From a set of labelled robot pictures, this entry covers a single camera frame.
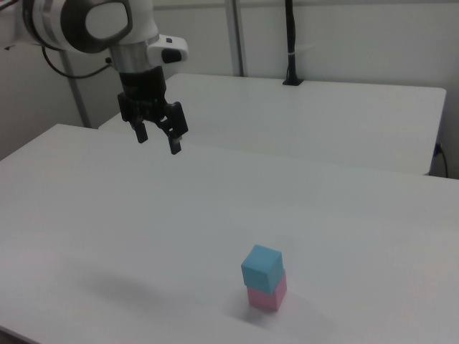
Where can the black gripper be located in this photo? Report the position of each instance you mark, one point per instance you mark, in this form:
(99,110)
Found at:
(143,91)

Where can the blue cube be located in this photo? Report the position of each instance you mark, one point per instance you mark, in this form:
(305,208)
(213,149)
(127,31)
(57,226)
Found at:
(261,268)

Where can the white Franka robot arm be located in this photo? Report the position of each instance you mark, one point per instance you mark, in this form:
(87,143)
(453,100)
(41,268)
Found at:
(82,25)

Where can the pink cube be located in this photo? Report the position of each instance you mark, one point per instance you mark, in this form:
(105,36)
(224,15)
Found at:
(267,296)

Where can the white rounded-corner table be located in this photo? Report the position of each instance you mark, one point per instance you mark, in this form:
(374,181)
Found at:
(305,118)

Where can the grey metal partition post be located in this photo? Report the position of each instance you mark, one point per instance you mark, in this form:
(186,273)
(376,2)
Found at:
(77,93)
(236,36)

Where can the black camera pole with base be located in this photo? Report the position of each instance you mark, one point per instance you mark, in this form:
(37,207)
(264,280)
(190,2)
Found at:
(291,43)

